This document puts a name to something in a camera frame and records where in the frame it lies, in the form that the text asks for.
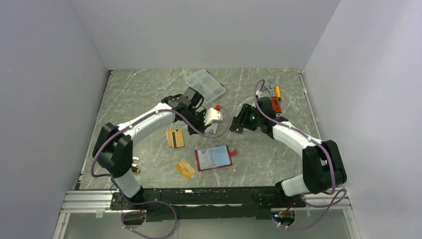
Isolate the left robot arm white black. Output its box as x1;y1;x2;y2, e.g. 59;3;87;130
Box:
92;88;207;209

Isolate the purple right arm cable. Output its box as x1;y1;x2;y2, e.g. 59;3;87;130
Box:
253;79;347;231

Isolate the red adjustable wrench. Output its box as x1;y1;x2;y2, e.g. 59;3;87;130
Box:
262;80;282;117

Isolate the black yellow screwdriver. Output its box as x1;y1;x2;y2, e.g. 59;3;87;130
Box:
131;166;140;174

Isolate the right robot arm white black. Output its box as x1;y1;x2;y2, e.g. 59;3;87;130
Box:
230;97;347;207

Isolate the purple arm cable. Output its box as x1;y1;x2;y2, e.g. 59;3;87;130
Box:
253;79;347;231
91;105;232;178

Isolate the gold credit card stack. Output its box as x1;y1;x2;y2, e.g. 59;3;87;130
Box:
166;129;185;148

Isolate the silver VIP credit card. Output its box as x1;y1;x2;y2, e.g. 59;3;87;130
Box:
197;149;213;170

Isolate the single gold credit card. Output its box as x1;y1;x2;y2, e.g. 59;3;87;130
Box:
175;159;196;180

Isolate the clear plastic screw box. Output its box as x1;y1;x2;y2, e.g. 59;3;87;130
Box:
185;69;226;103

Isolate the red leather card holder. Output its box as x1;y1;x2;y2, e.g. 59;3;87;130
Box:
195;145;237;171

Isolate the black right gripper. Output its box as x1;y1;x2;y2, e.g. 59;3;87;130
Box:
232;104;263;131

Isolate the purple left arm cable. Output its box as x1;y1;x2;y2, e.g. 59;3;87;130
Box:
91;105;232;178

